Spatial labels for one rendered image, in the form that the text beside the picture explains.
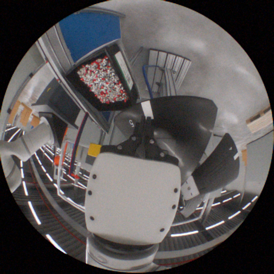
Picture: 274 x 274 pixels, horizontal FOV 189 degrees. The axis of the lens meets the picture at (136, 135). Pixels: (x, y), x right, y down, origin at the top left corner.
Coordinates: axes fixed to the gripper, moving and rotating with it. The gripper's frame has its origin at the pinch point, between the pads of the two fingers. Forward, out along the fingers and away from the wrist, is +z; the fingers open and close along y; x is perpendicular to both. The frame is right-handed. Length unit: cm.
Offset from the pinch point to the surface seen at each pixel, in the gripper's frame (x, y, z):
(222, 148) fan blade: -6.1, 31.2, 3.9
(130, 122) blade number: -2.6, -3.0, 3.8
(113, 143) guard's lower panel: -83, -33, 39
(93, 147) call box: -40, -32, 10
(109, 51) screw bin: 11.5, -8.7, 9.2
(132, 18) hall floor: 58, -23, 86
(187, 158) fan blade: -1.6, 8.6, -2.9
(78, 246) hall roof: -312, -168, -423
